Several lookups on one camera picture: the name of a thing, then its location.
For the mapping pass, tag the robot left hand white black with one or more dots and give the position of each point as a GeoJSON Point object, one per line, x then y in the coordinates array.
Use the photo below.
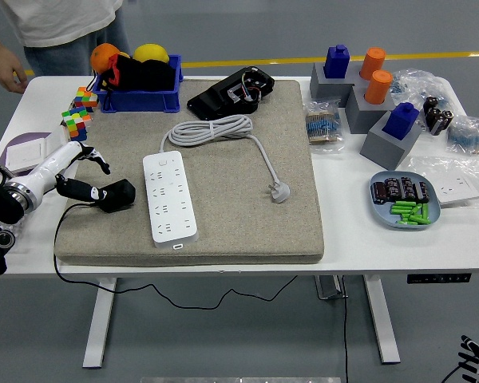
{"type": "Point", "coordinates": [52, 167]}

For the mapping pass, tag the robot right hand white black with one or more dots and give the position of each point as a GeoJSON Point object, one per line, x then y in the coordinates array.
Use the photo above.
{"type": "Point", "coordinates": [475, 359]}

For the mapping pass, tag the person's right hand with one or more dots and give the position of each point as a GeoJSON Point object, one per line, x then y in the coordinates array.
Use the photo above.
{"type": "Point", "coordinates": [6, 69]}

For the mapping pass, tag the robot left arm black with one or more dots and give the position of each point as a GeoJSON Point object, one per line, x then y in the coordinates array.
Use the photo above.
{"type": "Point", "coordinates": [0, 199]}

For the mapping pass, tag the purple plate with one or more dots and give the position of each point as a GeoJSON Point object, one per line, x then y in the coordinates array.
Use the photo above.
{"type": "Point", "coordinates": [24, 137]}

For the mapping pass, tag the large colourful puzzle cube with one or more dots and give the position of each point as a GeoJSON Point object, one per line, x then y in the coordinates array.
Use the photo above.
{"type": "Point", "coordinates": [76, 123]}

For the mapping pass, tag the small colourful puzzle cube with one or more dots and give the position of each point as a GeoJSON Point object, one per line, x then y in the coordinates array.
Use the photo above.
{"type": "Point", "coordinates": [85, 97]}

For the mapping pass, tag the black table control panel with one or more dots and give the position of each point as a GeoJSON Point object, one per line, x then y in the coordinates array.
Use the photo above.
{"type": "Point", "coordinates": [439, 278]}

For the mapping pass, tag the orange fruit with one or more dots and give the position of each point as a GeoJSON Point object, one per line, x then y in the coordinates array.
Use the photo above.
{"type": "Point", "coordinates": [104, 56]}

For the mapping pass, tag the white table leg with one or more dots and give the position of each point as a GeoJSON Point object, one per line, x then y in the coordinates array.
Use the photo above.
{"type": "Point", "coordinates": [381, 319]}
{"type": "Point", "coordinates": [100, 319]}

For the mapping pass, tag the blue plastic bin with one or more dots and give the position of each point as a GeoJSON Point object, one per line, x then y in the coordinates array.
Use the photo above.
{"type": "Point", "coordinates": [143, 101]}

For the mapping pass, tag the black pouch with red trim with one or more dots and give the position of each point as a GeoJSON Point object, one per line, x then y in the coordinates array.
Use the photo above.
{"type": "Point", "coordinates": [143, 76]}

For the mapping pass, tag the yellow lemon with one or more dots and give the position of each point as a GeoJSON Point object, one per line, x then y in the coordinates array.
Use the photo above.
{"type": "Point", "coordinates": [151, 52]}

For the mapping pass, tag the blue-grey plate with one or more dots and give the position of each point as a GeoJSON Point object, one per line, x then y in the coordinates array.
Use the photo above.
{"type": "Point", "coordinates": [383, 215]}

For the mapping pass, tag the grey-brown mat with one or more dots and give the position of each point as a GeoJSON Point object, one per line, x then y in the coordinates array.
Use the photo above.
{"type": "Point", "coordinates": [231, 223]}

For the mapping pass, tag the large clear plastic bag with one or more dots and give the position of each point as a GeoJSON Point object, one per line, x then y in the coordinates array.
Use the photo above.
{"type": "Point", "coordinates": [475, 167]}

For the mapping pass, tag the clear bag of blue resistors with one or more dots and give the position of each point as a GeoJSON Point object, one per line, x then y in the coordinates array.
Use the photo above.
{"type": "Point", "coordinates": [465, 137]}

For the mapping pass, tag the grey block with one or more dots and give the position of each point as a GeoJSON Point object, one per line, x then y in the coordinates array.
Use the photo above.
{"type": "Point", "coordinates": [383, 149]}
{"type": "Point", "coordinates": [363, 117]}
{"type": "Point", "coordinates": [327, 89]}

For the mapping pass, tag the loose black capacitor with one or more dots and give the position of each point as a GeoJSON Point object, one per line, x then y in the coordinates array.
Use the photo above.
{"type": "Point", "coordinates": [430, 105]}
{"type": "Point", "coordinates": [434, 119]}
{"type": "Point", "coordinates": [445, 121]}

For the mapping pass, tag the blue peg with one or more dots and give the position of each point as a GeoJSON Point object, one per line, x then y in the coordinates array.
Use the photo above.
{"type": "Point", "coordinates": [336, 61]}
{"type": "Point", "coordinates": [401, 121]}

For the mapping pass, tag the clear bag of striped resistors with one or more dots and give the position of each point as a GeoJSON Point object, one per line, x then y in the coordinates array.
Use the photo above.
{"type": "Point", "coordinates": [323, 127]}

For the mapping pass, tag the crumpled clear bag with resistors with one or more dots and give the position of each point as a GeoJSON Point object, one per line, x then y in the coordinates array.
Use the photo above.
{"type": "Point", "coordinates": [415, 85]}

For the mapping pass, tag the orange cylinder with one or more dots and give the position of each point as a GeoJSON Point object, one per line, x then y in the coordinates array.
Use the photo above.
{"type": "Point", "coordinates": [378, 88]}
{"type": "Point", "coordinates": [372, 64]}

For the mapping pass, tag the white wall switch panel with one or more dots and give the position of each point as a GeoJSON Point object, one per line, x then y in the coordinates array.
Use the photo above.
{"type": "Point", "coordinates": [58, 139]}
{"type": "Point", "coordinates": [24, 155]}

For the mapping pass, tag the metal bracket under table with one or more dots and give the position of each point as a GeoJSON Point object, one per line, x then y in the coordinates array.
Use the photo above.
{"type": "Point", "coordinates": [329, 287]}

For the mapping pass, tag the white wall socket panel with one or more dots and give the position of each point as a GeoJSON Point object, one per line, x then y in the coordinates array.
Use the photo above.
{"type": "Point", "coordinates": [457, 190]}

